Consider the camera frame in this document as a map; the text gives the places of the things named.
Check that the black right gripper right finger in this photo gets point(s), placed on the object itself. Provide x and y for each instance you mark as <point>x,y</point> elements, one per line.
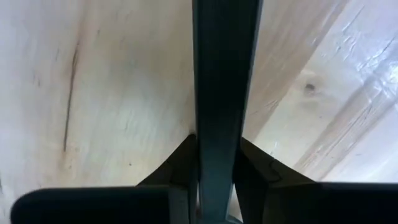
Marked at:
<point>311,205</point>

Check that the black solid serving spoon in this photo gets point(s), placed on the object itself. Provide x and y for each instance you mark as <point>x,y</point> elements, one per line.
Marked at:
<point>227,77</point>

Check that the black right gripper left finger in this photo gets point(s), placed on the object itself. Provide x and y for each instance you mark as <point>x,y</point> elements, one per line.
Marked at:
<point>93,205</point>

